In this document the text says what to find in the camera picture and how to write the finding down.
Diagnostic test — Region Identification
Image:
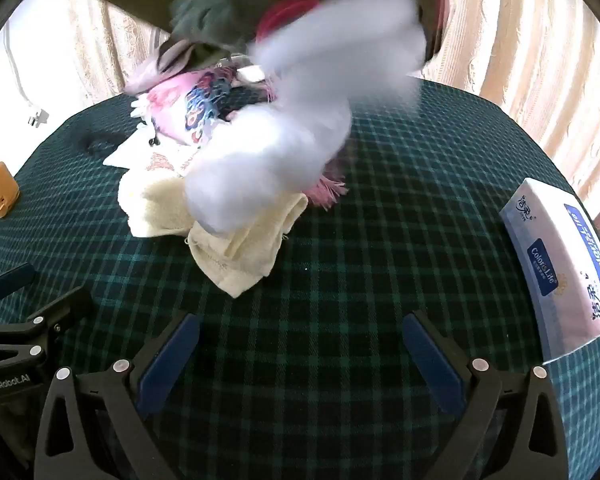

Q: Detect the pink fringed scarf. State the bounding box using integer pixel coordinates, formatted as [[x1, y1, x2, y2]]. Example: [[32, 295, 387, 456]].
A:
[[300, 157, 350, 209]]

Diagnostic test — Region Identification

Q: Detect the beige curtain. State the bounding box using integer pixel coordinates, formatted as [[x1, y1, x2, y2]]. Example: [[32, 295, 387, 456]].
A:
[[55, 0, 600, 233]]

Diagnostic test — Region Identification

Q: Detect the white fluffy cloth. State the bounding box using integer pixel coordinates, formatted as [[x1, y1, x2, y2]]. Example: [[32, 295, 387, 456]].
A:
[[185, 0, 428, 233]]

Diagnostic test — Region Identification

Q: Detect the white crumpled cloth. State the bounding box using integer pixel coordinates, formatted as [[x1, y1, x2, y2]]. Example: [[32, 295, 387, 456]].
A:
[[102, 127, 196, 178]]

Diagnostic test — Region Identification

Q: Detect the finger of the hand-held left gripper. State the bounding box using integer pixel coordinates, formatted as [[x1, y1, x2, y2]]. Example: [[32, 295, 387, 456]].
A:
[[0, 261, 36, 323], [27, 285, 95, 358]]

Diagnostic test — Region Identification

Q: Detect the orange brown small pouch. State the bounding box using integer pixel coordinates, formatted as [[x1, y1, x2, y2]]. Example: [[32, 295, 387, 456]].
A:
[[0, 161, 21, 228]]

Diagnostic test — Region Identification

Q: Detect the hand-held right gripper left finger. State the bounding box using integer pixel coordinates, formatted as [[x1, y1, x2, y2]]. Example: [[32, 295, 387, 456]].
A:
[[32, 312, 203, 480]]

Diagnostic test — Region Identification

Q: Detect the pink drawstring pouch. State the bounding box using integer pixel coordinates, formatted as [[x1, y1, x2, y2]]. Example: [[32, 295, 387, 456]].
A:
[[130, 67, 276, 148]]

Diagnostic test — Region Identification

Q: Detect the cream towel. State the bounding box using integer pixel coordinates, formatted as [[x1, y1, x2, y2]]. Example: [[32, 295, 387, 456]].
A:
[[117, 167, 308, 298]]

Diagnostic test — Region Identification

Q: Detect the green knit cloth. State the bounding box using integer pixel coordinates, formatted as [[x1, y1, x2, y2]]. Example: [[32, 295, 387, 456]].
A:
[[169, 0, 266, 68]]

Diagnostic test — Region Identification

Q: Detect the green plaid tablecloth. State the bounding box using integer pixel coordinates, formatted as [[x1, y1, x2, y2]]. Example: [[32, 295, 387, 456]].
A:
[[0, 77, 600, 480]]

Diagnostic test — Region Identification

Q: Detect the red cloth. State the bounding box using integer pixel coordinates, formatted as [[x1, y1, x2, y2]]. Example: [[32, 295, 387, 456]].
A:
[[256, 0, 323, 36]]

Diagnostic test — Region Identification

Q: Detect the white hanging cord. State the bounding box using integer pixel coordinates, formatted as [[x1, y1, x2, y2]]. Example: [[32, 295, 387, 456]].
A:
[[2, 35, 51, 128]]

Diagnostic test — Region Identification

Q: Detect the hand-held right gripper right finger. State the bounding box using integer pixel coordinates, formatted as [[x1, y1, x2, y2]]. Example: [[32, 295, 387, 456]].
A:
[[401, 309, 571, 480]]

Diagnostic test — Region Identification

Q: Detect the mauve cloth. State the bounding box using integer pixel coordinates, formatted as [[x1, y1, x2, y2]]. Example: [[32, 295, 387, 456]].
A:
[[125, 42, 206, 95]]

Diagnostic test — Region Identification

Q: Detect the tissue pack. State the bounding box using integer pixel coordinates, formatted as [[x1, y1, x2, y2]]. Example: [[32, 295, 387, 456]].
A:
[[499, 177, 600, 363]]

